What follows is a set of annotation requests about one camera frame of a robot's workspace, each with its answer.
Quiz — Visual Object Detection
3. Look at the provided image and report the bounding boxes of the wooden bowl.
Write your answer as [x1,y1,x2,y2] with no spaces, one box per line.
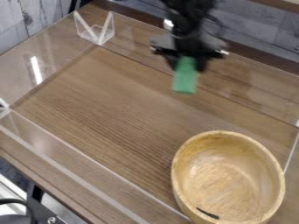
[171,130,286,224]

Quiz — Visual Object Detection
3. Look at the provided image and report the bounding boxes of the black table leg frame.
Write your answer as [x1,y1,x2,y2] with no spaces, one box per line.
[27,183,67,224]

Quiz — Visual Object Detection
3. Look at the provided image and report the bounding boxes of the clear acrylic corner bracket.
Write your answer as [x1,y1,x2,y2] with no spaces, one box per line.
[74,11,115,46]

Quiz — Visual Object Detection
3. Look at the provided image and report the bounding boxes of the clear acrylic barrier wall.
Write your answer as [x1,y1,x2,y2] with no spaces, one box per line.
[0,14,299,224]

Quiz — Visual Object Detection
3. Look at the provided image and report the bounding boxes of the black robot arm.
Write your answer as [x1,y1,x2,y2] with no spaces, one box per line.
[150,0,229,72]

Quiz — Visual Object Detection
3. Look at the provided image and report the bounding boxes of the black cable lower left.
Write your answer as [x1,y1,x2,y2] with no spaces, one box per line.
[0,198,34,215]

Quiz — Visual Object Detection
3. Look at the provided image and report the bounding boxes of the green stick block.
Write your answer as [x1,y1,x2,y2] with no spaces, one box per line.
[173,56,198,95]

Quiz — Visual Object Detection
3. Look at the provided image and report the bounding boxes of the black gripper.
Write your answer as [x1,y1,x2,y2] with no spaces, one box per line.
[150,31,230,73]

